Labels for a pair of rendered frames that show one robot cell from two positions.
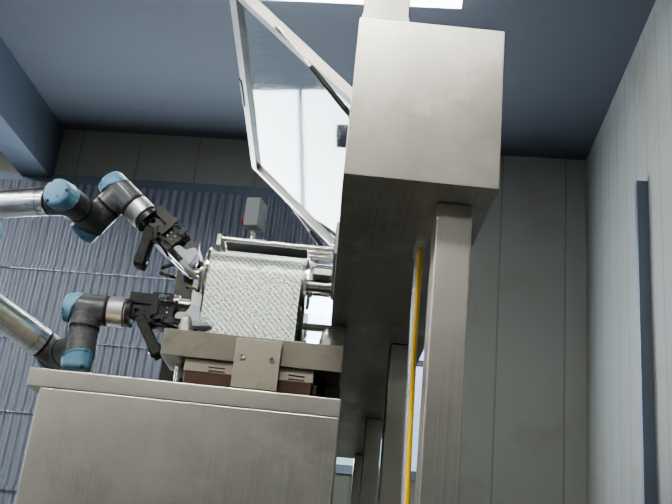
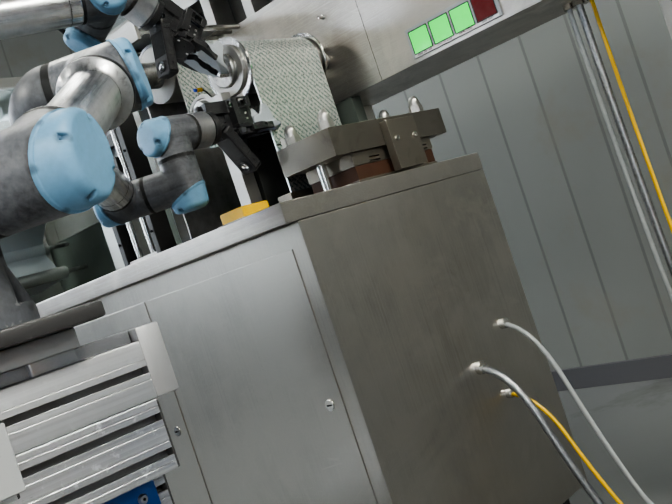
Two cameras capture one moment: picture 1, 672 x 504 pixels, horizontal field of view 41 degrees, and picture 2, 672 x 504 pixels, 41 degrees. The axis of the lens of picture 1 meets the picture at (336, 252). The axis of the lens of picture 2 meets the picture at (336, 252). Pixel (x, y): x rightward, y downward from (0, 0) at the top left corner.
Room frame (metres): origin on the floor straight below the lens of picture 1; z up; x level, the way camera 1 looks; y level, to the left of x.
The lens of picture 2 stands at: (0.75, 1.75, 0.78)
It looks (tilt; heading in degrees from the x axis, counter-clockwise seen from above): 0 degrees down; 313
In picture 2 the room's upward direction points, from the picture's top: 19 degrees counter-clockwise
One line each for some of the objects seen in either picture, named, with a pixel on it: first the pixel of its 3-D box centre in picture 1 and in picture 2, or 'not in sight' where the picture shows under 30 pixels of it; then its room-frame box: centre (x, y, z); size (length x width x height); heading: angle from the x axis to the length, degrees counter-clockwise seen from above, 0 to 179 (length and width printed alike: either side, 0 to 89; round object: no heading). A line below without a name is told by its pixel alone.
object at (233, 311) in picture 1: (247, 325); (302, 114); (2.14, 0.20, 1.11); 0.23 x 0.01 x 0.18; 89
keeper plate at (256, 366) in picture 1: (256, 364); (404, 142); (1.92, 0.15, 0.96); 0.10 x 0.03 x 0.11; 89
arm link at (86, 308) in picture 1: (87, 310); (168, 136); (2.14, 0.59, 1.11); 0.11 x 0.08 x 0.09; 90
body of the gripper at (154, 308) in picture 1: (152, 312); (225, 122); (2.14, 0.43, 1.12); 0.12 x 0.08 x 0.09; 90
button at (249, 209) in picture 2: not in sight; (245, 213); (2.04, 0.56, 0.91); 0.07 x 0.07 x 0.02; 89
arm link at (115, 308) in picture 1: (119, 312); (197, 130); (2.14, 0.51, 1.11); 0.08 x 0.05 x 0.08; 0
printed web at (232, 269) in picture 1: (254, 328); (244, 122); (2.33, 0.19, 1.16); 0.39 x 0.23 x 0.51; 179
